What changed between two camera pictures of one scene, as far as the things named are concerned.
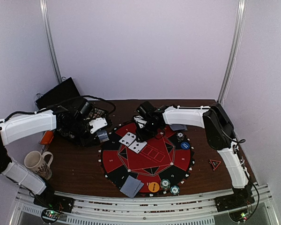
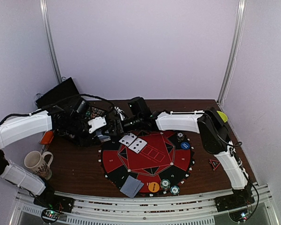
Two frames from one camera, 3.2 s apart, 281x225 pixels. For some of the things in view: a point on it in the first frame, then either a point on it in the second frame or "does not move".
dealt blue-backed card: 130,185 does not move
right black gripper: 143,135 → 121,125
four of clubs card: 128,138 does not move
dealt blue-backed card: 140,186 → 130,186
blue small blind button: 185,145 does not move
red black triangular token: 214,163 does not move
